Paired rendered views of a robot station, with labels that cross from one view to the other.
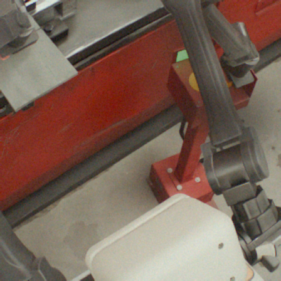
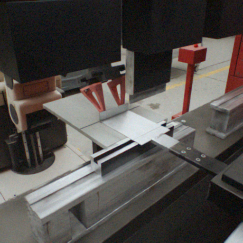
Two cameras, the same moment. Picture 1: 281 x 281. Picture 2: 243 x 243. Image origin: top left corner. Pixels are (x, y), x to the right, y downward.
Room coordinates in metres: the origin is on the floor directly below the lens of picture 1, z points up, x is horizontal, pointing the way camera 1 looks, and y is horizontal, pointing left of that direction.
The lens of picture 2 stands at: (1.43, 0.42, 1.27)
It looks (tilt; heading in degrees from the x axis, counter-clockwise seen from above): 27 degrees down; 184
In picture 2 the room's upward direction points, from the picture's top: straight up
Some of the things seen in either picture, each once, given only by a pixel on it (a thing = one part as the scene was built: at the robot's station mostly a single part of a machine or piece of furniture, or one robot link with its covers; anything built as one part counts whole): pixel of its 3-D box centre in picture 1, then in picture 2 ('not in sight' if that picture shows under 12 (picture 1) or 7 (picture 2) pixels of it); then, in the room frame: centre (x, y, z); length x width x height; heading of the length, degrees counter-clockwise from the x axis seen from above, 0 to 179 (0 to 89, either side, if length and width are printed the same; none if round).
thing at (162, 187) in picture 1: (185, 189); not in sight; (1.04, -0.19, 0.06); 0.25 x 0.20 x 0.12; 34
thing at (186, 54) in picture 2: not in sight; (188, 88); (-0.88, 0.90, 0.41); 0.25 x 0.20 x 0.83; 46
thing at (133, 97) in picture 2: not in sight; (149, 73); (0.98, 0.44, 1.13); 0.10 x 0.02 x 0.10; 136
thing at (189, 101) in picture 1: (212, 79); not in sight; (1.07, -0.17, 0.75); 0.20 x 0.16 x 0.18; 124
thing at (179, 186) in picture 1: (184, 175); not in sight; (1.07, -0.17, 0.13); 0.10 x 0.10 x 0.01; 34
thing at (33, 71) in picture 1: (19, 56); (101, 112); (0.88, 0.33, 1.00); 0.26 x 0.18 x 0.01; 46
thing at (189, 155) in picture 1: (194, 140); not in sight; (1.07, -0.17, 0.39); 0.05 x 0.05 x 0.54; 34
